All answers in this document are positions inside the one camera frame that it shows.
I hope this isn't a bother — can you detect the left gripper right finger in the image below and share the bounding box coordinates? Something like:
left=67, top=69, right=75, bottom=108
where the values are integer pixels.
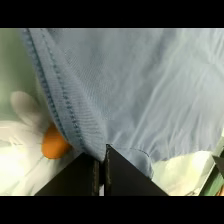
left=103, top=143, right=170, bottom=197

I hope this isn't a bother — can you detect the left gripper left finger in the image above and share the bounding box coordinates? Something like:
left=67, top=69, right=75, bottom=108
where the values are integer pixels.
left=34, top=152, right=102, bottom=197

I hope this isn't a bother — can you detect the light blue shirt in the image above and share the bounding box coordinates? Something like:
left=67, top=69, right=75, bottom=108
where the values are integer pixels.
left=20, top=27, right=224, bottom=180

